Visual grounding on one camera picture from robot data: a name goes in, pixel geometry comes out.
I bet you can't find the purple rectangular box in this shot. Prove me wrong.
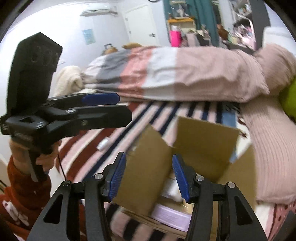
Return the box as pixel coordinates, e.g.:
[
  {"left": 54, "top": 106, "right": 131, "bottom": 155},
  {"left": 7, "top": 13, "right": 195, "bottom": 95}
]
[{"left": 151, "top": 204, "right": 191, "bottom": 232}]

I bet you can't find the white box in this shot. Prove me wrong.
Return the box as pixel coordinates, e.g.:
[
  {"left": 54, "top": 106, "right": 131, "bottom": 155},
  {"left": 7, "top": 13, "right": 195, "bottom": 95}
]
[{"left": 161, "top": 177, "right": 183, "bottom": 203}]

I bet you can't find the red sleeve forearm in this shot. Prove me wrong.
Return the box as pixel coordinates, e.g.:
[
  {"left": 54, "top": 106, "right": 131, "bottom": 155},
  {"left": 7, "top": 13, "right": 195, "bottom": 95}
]
[{"left": 1, "top": 157, "right": 52, "bottom": 240}]

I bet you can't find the left hand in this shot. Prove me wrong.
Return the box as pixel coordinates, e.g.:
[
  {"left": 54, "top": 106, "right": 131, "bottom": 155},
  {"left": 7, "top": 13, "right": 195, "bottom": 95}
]
[{"left": 9, "top": 138, "right": 62, "bottom": 175}]

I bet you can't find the cream fleece blanket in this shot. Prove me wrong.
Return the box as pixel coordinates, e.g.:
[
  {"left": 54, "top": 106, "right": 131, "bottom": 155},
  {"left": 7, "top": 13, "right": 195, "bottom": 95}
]
[{"left": 54, "top": 65, "right": 84, "bottom": 96}]

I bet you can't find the striped pink bed blanket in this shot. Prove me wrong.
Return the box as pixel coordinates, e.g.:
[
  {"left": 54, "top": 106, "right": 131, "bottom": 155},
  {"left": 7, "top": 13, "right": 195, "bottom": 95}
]
[{"left": 57, "top": 101, "right": 243, "bottom": 240}]

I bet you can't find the small white tube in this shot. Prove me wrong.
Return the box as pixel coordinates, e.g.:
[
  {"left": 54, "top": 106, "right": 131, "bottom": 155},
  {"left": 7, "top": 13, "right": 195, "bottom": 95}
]
[{"left": 96, "top": 137, "right": 110, "bottom": 151}]

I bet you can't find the brown teddy bear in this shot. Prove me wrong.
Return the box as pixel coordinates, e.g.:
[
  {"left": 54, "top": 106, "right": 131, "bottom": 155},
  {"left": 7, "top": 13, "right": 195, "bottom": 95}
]
[{"left": 101, "top": 42, "right": 143, "bottom": 55}]

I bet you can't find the pink ribbed pillow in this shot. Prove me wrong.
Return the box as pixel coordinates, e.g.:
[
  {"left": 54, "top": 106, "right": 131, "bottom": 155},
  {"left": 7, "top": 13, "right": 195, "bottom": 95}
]
[{"left": 241, "top": 44, "right": 295, "bottom": 204}]

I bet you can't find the brown cardboard box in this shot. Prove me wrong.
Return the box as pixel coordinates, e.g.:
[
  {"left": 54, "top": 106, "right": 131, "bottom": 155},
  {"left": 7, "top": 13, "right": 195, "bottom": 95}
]
[{"left": 111, "top": 117, "right": 265, "bottom": 240}]

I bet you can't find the white door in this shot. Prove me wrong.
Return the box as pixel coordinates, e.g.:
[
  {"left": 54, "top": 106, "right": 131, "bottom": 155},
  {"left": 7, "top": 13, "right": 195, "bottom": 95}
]
[{"left": 125, "top": 4, "right": 159, "bottom": 46}]

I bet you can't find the green plush toy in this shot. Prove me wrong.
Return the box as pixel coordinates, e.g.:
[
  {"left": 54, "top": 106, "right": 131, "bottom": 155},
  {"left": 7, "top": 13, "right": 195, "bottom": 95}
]
[{"left": 279, "top": 78, "right": 296, "bottom": 120}]

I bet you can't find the pink bottle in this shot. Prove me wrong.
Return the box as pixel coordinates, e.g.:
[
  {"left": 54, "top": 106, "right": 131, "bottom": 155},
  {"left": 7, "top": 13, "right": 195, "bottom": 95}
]
[{"left": 170, "top": 25, "right": 182, "bottom": 47}]

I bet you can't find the yellow wooden cabinet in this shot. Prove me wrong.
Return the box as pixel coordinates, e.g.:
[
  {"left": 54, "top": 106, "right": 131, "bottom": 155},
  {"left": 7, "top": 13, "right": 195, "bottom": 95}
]
[{"left": 166, "top": 17, "right": 196, "bottom": 43}]

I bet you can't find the pink patchwork duvet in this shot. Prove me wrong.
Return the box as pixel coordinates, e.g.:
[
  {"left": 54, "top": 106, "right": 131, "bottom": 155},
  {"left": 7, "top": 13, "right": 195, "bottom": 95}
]
[{"left": 81, "top": 46, "right": 269, "bottom": 103}]

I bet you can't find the teal curtain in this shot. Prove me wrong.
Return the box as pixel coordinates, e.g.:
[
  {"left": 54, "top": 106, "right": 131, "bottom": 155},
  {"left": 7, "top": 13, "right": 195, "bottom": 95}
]
[{"left": 162, "top": 0, "right": 219, "bottom": 47}]

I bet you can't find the cluttered shelf unit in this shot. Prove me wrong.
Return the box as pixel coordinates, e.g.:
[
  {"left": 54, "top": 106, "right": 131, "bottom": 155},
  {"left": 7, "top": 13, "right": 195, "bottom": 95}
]
[{"left": 229, "top": 1, "right": 270, "bottom": 50}]

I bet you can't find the blue wall poster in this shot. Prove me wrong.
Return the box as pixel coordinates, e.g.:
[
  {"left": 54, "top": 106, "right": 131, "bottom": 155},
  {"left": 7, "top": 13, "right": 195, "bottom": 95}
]
[{"left": 82, "top": 29, "right": 96, "bottom": 45}]

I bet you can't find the wall air conditioner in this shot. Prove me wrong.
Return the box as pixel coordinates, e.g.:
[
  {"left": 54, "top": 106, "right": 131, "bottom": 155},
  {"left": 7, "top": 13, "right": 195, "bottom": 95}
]
[{"left": 80, "top": 8, "right": 118, "bottom": 16}]

